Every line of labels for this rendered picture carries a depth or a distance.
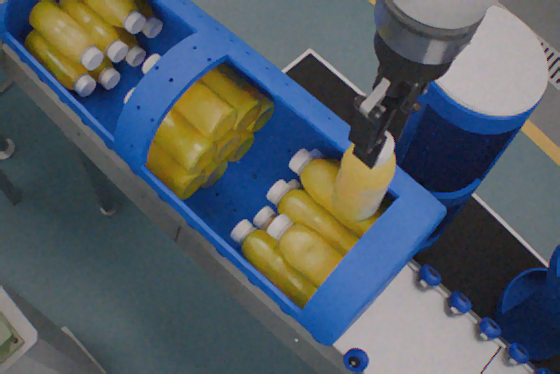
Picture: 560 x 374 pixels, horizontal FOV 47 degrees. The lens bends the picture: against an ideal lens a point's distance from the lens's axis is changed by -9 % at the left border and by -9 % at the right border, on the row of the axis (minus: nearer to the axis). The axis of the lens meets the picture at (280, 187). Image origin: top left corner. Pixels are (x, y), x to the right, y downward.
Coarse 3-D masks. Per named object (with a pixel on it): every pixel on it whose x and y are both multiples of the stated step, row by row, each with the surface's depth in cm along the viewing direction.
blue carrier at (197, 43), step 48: (144, 48) 134; (192, 48) 105; (240, 48) 109; (96, 96) 130; (144, 96) 103; (288, 96) 104; (144, 144) 105; (288, 144) 125; (336, 144) 101; (240, 192) 125; (384, 240) 94; (336, 288) 95; (384, 288) 112; (336, 336) 98
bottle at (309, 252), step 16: (288, 224) 107; (288, 240) 105; (304, 240) 105; (320, 240) 105; (288, 256) 106; (304, 256) 104; (320, 256) 104; (336, 256) 104; (304, 272) 105; (320, 272) 104
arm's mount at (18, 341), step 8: (0, 312) 109; (0, 320) 103; (0, 328) 102; (8, 328) 103; (0, 336) 101; (8, 336) 101; (16, 336) 107; (0, 344) 101; (8, 344) 106; (16, 344) 107; (0, 352) 103; (8, 352) 106; (0, 360) 105
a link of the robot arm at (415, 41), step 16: (384, 0) 52; (384, 16) 54; (400, 16) 51; (384, 32) 55; (400, 32) 53; (416, 32) 52; (432, 32) 51; (448, 32) 51; (464, 32) 51; (400, 48) 55; (416, 48) 54; (432, 48) 53; (448, 48) 53; (464, 48) 56
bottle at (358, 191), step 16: (352, 144) 82; (352, 160) 81; (336, 176) 89; (352, 176) 82; (368, 176) 81; (384, 176) 81; (336, 192) 90; (352, 192) 85; (368, 192) 83; (384, 192) 86; (336, 208) 92; (352, 208) 89; (368, 208) 89
